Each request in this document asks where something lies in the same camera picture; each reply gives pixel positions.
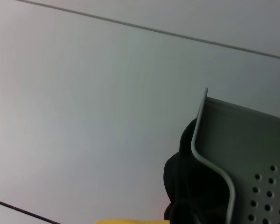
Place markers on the yellow and grey towel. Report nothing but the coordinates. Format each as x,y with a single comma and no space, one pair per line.
130,221

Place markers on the grey perforated plastic storage box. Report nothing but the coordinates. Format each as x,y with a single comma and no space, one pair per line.
247,140

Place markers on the black cloth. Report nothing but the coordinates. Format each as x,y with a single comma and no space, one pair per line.
196,186

